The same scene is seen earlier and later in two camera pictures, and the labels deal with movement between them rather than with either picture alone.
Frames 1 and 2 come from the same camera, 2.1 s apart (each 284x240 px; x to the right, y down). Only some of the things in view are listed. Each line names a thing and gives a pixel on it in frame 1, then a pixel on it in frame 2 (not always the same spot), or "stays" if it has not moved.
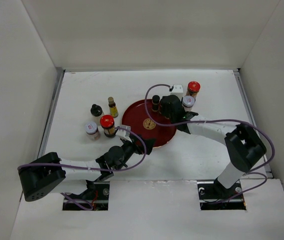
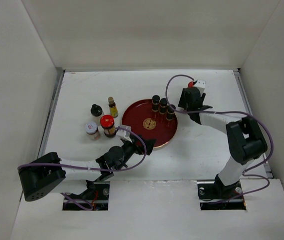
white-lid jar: x=91 y=128 stays
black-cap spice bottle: x=155 y=100 stays
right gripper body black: x=172 y=119 → x=182 y=102
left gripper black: x=148 y=143 stays
